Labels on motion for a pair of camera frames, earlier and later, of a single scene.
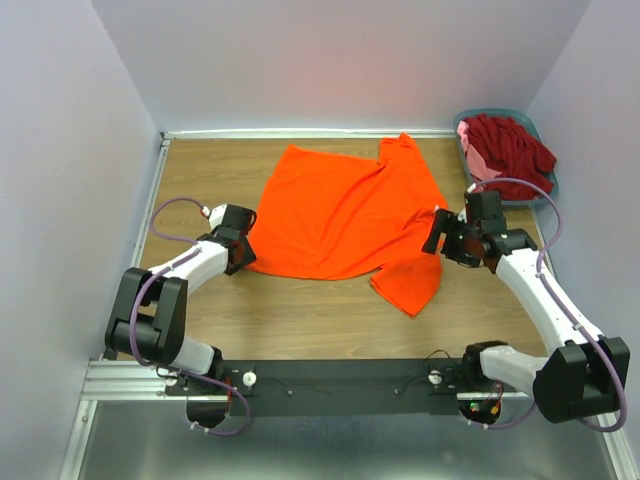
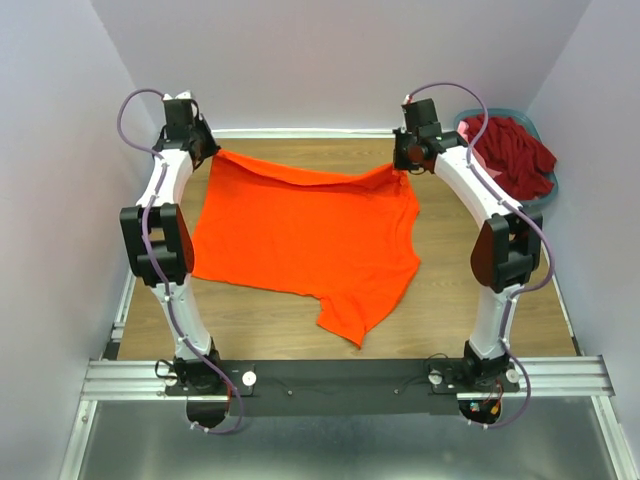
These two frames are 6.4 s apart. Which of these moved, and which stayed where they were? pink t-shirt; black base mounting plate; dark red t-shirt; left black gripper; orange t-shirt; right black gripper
Moved: left black gripper; right black gripper; orange t-shirt
Stayed: black base mounting plate; pink t-shirt; dark red t-shirt
